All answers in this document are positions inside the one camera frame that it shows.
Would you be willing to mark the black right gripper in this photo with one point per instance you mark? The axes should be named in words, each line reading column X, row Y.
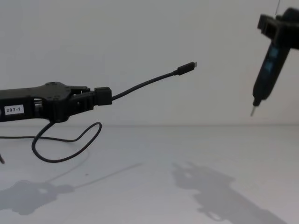
column 289, row 22

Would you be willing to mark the black pen-shaped electric screwdriver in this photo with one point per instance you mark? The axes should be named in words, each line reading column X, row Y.
column 268, row 70

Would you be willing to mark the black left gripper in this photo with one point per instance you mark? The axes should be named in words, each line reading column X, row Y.
column 28, row 95

